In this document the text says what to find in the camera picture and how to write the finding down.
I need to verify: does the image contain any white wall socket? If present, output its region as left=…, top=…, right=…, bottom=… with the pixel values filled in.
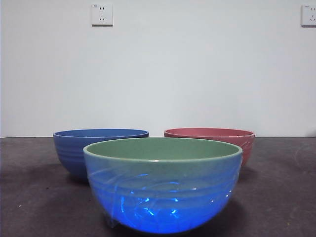
left=91, top=3, right=114, bottom=27
left=300, top=4, right=316, bottom=28

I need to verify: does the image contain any blue ribbed bowl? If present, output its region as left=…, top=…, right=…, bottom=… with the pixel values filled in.
left=52, top=128, right=150, bottom=184

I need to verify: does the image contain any red ribbed bowl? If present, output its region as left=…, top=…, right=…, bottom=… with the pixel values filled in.
left=163, top=127, right=257, bottom=167

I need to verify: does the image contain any green ribbed bowl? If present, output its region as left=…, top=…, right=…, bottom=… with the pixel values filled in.
left=82, top=137, right=244, bottom=235

